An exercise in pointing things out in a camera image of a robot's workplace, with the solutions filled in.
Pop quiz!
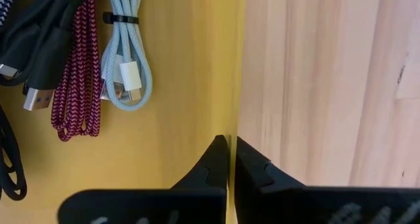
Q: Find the grey braided cable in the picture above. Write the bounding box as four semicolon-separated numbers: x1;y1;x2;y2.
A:
0;0;20;28

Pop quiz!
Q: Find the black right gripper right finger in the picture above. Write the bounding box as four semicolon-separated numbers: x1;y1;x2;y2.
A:
234;135;420;224

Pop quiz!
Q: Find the thick black cable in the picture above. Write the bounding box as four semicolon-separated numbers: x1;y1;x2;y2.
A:
0;0;95;112

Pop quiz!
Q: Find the yellow plastic bin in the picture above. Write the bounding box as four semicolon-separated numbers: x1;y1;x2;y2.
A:
0;0;247;224

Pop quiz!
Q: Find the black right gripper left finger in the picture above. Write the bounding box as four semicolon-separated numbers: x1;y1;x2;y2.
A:
57;134;230;224

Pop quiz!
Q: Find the red braided cable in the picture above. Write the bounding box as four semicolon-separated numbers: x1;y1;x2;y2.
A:
50;0;103;143

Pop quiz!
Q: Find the thin black cable orange tie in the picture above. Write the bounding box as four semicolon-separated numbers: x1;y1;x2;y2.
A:
0;103;28;202

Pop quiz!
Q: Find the light blue cable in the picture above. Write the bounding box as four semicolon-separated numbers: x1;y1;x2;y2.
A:
99;0;154;113

